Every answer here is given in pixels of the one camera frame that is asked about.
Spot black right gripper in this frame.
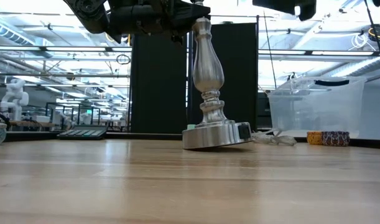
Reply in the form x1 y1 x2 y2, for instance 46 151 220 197
252 0 317 22

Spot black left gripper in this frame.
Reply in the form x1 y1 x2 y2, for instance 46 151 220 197
108 0 211 44

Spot silver metal lamp base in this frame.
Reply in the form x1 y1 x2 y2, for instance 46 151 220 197
182 0 253 151

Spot clear lamp power cord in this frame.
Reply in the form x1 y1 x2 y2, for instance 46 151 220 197
251 128 298 147

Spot black partition screen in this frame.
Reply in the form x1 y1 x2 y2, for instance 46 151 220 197
129 22 259 135

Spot thin black stand pole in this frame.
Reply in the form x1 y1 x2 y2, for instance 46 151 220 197
363 0 380 82

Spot black ceiling-hung device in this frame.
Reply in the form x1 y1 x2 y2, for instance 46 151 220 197
368 24 380 43

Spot clear plastic storage bin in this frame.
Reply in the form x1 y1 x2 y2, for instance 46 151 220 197
267 76 367 139

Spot black calculator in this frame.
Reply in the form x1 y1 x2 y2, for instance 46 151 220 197
57 124 109 140

